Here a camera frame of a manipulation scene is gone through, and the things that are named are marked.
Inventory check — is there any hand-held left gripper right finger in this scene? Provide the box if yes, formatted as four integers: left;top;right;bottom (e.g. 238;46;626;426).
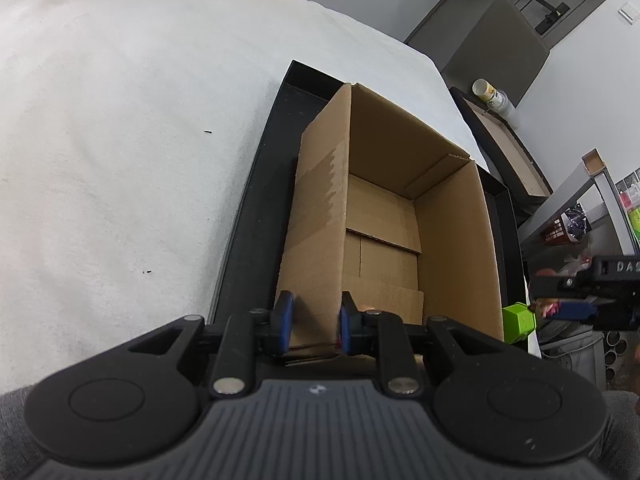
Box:
339;290;507;399

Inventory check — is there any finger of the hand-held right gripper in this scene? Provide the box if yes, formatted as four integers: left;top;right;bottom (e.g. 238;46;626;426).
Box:
530;271;597;302
547;296;617;322

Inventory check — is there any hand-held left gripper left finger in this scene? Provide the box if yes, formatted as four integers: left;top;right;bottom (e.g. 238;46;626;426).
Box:
127;291;297;399

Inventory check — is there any green cube box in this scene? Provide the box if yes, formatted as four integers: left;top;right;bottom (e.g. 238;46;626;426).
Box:
501;302;539;345

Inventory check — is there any red plastic basket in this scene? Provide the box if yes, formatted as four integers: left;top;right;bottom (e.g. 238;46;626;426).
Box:
542;212;574;247

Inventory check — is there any bundle of dark tubes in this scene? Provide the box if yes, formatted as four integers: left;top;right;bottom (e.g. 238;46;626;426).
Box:
601;330;632;392

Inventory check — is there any small open cardboard box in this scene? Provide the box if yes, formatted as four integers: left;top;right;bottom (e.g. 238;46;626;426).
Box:
581;148;607;176

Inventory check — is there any black framed wooden board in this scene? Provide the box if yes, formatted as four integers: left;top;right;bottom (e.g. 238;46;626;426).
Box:
449;86;554;206

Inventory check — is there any black tray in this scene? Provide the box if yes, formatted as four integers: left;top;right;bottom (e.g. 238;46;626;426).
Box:
207;60;527;363

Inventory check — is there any bottle with yellow cap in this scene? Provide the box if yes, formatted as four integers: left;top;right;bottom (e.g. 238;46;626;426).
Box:
472;78;515;117

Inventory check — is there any white table cloth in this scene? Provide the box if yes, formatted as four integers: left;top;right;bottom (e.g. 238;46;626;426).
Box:
0;0;478;398

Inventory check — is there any black door handle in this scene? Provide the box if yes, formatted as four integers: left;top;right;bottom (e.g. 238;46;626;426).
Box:
534;0;571;34

